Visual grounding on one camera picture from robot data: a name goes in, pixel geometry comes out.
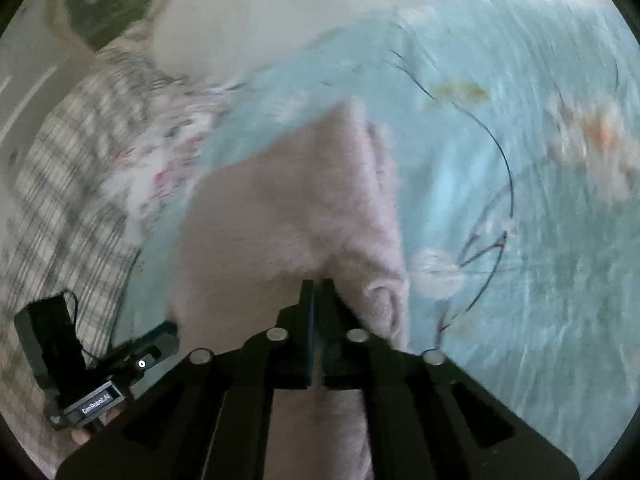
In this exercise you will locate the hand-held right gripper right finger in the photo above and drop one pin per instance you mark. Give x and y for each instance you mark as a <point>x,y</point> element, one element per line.
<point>400,400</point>

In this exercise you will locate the white striped quilt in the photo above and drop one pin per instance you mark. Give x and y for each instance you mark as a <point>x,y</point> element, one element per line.
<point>300,5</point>

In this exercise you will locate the white floral cloth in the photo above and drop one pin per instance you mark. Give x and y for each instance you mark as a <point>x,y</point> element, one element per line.
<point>160,170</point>

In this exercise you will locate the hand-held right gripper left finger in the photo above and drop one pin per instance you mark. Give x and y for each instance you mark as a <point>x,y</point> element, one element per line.
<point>240,400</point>

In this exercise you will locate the teal floral bedsheet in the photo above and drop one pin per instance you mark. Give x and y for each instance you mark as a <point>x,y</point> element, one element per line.
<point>525,270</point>

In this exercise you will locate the plaid checked blanket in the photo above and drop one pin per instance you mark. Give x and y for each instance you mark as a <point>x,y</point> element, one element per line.
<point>75,170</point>

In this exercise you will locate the person's left hand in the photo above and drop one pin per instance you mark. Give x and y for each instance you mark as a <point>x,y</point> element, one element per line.
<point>81,435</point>

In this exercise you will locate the lilac knit sweater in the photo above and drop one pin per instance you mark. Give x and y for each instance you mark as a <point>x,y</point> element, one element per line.
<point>300,200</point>

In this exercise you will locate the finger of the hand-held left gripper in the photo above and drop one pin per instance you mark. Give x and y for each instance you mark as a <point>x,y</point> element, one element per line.
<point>161,329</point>
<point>152,355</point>

